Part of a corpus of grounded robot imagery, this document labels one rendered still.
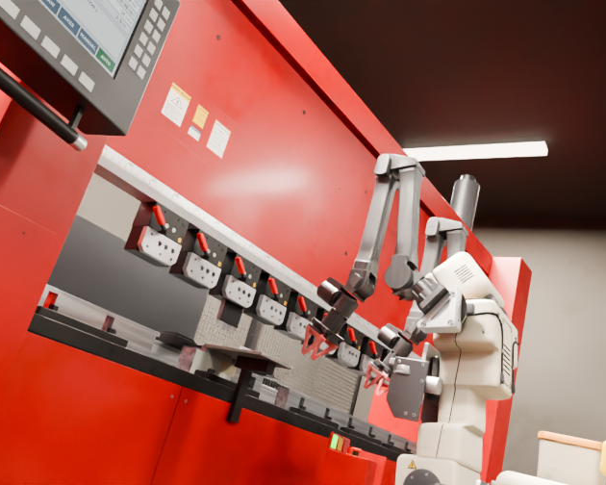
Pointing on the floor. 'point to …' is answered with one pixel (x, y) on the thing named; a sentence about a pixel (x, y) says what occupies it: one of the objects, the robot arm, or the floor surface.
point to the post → (253, 335)
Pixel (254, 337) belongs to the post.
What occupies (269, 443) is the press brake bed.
